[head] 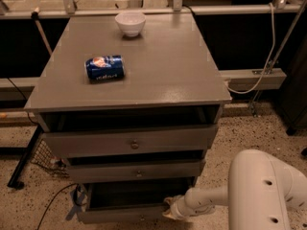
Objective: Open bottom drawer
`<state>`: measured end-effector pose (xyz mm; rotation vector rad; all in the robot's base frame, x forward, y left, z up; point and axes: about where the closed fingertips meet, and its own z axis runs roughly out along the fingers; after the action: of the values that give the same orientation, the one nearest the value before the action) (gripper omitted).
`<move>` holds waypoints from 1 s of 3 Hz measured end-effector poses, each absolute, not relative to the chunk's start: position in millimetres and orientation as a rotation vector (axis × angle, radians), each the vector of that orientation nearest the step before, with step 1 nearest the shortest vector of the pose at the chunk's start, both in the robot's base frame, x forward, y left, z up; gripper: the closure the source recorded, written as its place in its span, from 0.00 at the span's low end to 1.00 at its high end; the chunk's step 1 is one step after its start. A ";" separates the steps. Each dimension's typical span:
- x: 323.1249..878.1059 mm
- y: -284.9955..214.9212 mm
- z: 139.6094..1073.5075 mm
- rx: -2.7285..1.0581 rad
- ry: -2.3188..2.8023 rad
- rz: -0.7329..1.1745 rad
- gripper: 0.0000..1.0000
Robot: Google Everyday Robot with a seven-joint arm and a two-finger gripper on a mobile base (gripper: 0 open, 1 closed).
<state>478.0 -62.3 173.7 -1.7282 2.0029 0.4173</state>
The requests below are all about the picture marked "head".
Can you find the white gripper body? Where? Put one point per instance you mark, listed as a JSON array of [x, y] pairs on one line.
[[184, 205]]

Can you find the grey bottom drawer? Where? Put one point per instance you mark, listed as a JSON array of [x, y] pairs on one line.
[[131, 200]]

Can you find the grey drawer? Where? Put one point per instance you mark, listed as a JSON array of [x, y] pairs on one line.
[[136, 171], [131, 200], [130, 141]]

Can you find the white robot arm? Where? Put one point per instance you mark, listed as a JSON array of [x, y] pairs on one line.
[[260, 190]]

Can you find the grey top drawer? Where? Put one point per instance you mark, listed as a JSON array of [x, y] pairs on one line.
[[130, 141]]

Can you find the grey middle drawer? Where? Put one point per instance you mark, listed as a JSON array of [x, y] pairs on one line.
[[136, 171]]

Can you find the grey drawer cabinet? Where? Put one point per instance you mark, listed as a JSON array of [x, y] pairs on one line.
[[170, 81]]

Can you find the blue tape cross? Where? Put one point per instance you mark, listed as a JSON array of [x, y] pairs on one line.
[[77, 200]]

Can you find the thin metal stand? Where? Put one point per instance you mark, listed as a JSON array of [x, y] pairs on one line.
[[269, 66]]

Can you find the white bowl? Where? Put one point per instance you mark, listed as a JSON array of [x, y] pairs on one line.
[[130, 23]]

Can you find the wooden stick with black tip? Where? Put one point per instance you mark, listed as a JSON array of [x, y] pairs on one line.
[[35, 17]]

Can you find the wire mesh basket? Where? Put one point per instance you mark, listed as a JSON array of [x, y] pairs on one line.
[[46, 160]]

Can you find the grey metal rail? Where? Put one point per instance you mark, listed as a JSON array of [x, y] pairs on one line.
[[246, 79]]

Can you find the black metal frame leg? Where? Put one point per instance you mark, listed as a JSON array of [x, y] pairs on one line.
[[14, 181]]

